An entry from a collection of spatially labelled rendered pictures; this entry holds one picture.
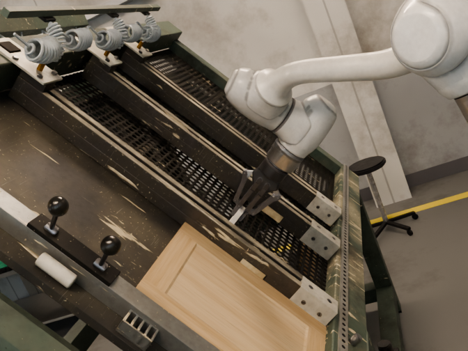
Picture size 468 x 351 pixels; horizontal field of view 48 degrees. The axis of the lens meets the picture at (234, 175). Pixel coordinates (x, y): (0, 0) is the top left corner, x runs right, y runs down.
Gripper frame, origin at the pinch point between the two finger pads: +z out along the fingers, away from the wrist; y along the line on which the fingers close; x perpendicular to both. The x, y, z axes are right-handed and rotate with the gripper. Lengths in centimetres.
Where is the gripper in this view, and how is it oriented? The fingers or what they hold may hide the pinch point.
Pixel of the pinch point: (235, 216)
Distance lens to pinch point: 150.1
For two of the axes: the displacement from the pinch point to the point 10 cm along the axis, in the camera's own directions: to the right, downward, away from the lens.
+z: -5.6, 7.4, 3.8
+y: -8.0, -6.0, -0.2
